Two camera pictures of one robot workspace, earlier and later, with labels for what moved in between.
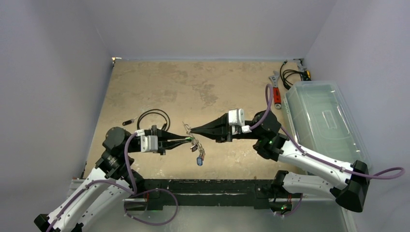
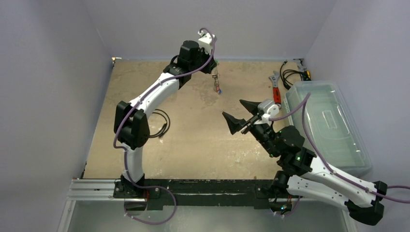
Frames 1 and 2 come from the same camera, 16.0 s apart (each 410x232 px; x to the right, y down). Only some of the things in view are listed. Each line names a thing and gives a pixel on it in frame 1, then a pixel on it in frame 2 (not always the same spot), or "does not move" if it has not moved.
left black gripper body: x=161 y=149 to x=206 y=69
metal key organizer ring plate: x=200 y=147 to x=216 y=86
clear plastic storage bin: x=322 y=122 does not move
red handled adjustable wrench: x=276 y=90 does not move
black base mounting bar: x=212 y=194 does not move
